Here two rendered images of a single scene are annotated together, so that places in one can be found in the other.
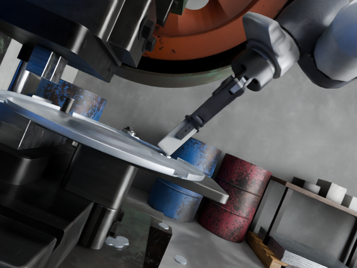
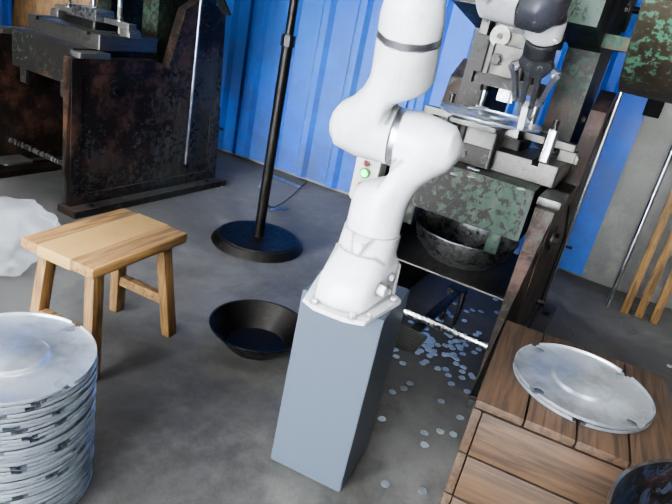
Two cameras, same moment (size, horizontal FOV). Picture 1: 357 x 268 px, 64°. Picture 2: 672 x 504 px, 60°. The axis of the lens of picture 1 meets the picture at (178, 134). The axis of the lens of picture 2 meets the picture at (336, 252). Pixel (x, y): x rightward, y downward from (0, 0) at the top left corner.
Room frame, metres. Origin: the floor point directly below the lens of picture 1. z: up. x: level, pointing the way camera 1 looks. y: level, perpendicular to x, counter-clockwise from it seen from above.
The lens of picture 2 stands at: (0.87, -1.58, 0.99)
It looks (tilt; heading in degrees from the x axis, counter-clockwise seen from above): 23 degrees down; 117
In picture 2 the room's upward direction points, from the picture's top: 12 degrees clockwise
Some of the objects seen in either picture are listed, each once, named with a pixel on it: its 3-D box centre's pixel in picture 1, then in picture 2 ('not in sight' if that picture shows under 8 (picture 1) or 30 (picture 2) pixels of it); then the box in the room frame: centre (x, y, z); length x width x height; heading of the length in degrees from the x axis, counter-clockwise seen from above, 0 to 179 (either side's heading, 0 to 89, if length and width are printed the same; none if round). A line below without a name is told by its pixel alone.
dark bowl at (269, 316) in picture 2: not in sight; (257, 333); (0.01, -0.30, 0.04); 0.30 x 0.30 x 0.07
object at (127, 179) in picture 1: (122, 192); (478, 141); (0.40, 0.04, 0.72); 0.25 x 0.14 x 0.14; 93
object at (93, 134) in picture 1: (109, 135); (490, 116); (0.40, 0.09, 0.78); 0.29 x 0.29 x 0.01
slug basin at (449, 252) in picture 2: not in sight; (462, 242); (0.40, 0.21, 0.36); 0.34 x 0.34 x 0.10
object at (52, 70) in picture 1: (49, 66); (506, 95); (0.40, 0.20, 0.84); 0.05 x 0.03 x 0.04; 3
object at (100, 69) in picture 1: (45, 47); (509, 87); (0.40, 0.22, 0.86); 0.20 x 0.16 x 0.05; 3
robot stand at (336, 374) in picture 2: not in sight; (338, 376); (0.41, -0.55, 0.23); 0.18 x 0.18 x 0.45; 8
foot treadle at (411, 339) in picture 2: not in sight; (431, 315); (0.40, 0.08, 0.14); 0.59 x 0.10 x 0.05; 93
